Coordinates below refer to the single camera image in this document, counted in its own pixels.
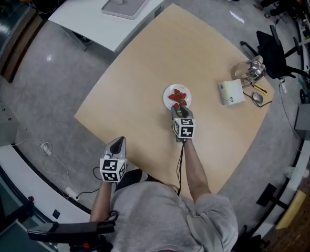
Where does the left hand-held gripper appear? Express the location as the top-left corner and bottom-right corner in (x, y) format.
(99, 136), (129, 184)

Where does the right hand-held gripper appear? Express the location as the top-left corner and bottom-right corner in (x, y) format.
(170, 104), (197, 143)

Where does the white round plate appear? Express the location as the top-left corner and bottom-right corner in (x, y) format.
(162, 83), (192, 111)

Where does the person's right forearm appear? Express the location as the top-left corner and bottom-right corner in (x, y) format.
(182, 140), (212, 202)

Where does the person's left forearm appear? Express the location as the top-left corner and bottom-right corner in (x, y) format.
(89, 179), (114, 223)

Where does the person's dark trouser leg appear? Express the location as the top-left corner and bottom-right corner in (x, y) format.
(115, 168), (143, 192)

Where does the white tissue box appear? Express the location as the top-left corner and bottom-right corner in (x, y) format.
(218, 78), (246, 106)

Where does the white power strip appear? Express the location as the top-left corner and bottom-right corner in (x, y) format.
(279, 78), (289, 95)
(64, 186), (81, 202)
(39, 142), (53, 156)

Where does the grey computer mouse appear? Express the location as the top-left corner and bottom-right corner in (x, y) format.
(252, 91), (264, 106)

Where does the shiny steel kettle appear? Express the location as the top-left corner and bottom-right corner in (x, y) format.
(232, 55), (267, 85)

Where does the yellow utility knife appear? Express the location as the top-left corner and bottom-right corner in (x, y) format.
(250, 82), (268, 96)

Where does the person's grey shirt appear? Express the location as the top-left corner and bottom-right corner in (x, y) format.
(110, 181), (239, 252)

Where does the black body-worn rig bar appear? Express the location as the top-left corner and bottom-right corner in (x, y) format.
(27, 220), (117, 243)

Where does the black office chair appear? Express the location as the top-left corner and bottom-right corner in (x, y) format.
(240, 24), (310, 87)

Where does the grey tray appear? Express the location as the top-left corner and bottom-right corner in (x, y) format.
(101, 0), (158, 20)

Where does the white table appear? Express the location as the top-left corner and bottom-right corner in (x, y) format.
(47, 0), (169, 54)

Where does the white waste bin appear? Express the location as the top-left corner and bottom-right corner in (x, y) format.
(284, 165), (310, 180)

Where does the yellow side table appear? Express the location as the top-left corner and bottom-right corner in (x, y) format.
(256, 183), (307, 230)

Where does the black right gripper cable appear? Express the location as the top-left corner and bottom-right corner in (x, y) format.
(175, 140), (187, 197)

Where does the white floor cable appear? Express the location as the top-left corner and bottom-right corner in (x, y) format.
(278, 92), (303, 153)

